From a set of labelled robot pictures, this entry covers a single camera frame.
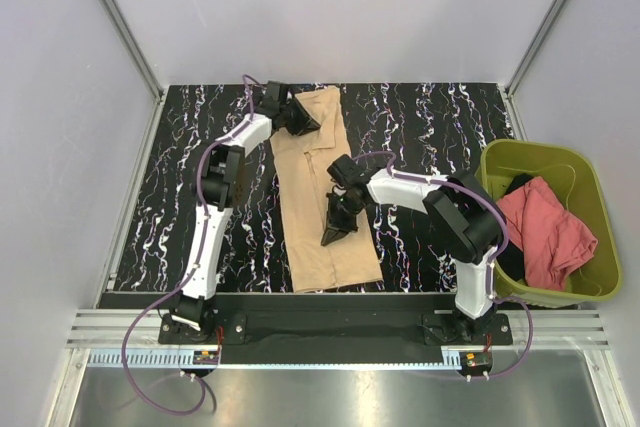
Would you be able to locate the beige t shirt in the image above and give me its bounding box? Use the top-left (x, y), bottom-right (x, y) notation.
top-left (270, 86), bottom-right (382, 293)

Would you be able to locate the left aluminium corner post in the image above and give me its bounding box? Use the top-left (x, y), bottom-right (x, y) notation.
top-left (99, 0), bottom-right (164, 102)

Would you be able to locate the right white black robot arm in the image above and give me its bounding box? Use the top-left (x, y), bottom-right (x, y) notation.
top-left (321, 155), bottom-right (509, 345)

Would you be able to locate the purple cable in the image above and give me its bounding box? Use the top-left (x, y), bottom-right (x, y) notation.
top-left (352, 150), bottom-right (536, 379)
top-left (122, 74), bottom-right (271, 416)

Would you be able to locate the black t shirt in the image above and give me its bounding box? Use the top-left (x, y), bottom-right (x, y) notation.
top-left (498, 173), bottom-right (533, 282)

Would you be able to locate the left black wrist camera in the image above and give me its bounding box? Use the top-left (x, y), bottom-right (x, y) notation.
top-left (259, 81), bottom-right (291, 111)

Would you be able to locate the pink t shirt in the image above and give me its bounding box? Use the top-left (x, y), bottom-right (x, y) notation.
top-left (497, 176), bottom-right (598, 291)

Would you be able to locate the small controller board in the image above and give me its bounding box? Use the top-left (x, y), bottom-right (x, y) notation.
top-left (193, 350), bottom-right (220, 365)
top-left (463, 351), bottom-right (493, 368)

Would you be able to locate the right small controller board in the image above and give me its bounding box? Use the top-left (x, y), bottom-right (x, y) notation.
top-left (463, 351), bottom-right (493, 368)

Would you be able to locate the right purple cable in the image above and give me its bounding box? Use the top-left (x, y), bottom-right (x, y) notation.
top-left (352, 150), bottom-right (536, 379)

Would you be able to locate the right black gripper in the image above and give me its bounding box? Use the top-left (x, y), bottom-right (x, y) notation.
top-left (322, 193), bottom-right (367, 247)

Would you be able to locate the aluminium frame rail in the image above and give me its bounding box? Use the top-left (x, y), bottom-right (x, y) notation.
top-left (67, 311), bottom-right (609, 371)

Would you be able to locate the right aluminium corner post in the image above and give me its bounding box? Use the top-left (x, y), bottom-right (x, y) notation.
top-left (504, 0), bottom-right (601, 98)

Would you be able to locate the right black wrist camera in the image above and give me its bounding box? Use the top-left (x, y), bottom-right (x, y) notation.
top-left (327, 154), bottom-right (368, 189)

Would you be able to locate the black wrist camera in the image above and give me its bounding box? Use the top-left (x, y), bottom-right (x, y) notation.
top-left (327, 154), bottom-right (368, 189)
top-left (259, 81), bottom-right (291, 111)

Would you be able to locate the olive green plastic bin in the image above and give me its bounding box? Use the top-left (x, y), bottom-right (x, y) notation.
top-left (476, 139), bottom-right (623, 308)

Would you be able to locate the aluminium corner post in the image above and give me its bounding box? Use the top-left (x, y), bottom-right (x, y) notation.
top-left (99, 0), bottom-right (164, 102)
top-left (504, 0), bottom-right (601, 98)

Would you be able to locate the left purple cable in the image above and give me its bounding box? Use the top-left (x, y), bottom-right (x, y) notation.
top-left (122, 74), bottom-right (271, 416)

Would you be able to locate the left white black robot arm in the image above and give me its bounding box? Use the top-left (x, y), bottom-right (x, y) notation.
top-left (170, 81), bottom-right (320, 343)

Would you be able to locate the left small controller board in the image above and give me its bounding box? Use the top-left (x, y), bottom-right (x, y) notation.
top-left (193, 350), bottom-right (220, 365)

